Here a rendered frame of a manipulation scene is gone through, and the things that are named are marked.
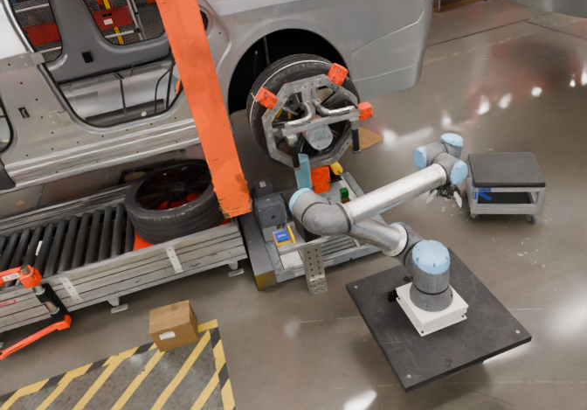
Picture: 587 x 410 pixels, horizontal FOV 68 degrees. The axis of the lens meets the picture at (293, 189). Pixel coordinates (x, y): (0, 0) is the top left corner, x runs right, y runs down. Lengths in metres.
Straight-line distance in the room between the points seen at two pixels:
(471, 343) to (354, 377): 0.60
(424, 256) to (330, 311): 0.84
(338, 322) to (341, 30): 1.68
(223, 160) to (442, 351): 1.35
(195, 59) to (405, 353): 1.57
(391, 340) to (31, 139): 2.20
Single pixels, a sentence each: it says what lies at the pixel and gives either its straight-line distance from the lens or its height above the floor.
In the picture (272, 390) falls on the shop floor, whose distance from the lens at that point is 2.35.
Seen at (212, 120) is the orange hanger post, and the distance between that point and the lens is 2.16.
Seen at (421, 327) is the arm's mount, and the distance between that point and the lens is 2.05.
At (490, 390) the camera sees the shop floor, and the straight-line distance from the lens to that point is 2.35.
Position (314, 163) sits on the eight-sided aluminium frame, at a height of 0.61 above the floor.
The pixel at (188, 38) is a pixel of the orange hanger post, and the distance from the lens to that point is 2.02.
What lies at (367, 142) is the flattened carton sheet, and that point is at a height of 0.01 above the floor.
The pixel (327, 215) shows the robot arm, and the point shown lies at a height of 1.04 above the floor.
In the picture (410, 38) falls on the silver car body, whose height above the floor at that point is 1.08.
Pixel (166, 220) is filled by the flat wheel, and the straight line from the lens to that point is 2.68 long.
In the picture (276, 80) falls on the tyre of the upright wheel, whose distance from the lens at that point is 2.41.
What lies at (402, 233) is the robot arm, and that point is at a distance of 1.98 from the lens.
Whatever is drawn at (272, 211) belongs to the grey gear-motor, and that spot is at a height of 0.37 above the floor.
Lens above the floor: 2.01
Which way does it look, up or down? 36 degrees down
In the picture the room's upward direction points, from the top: 11 degrees counter-clockwise
